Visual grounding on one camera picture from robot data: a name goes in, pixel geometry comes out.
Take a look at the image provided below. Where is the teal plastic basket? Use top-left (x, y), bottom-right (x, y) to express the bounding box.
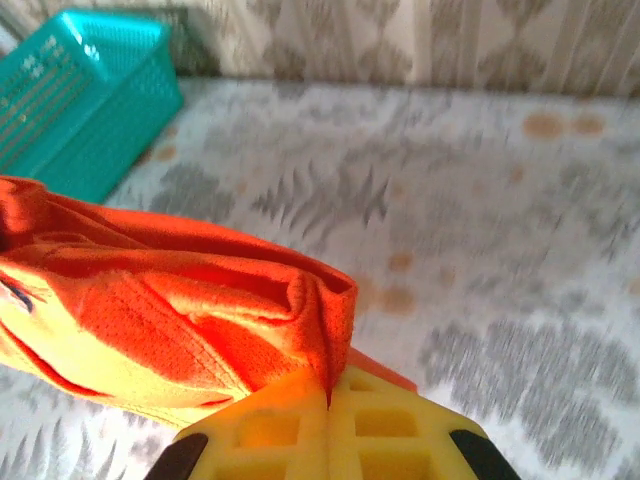
top-left (0, 9), bottom-right (185, 204)

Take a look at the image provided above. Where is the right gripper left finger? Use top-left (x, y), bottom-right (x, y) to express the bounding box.
top-left (144, 368), bottom-right (332, 480)

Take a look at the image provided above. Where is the floral tablecloth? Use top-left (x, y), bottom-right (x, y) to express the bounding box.
top-left (0, 74), bottom-right (640, 480)

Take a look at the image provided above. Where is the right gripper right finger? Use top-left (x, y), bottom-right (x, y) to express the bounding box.
top-left (329, 364), bottom-right (522, 480)

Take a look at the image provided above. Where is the orange t-shirt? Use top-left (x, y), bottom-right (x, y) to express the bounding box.
top-left (0, 174), bottom-right (419, 431)

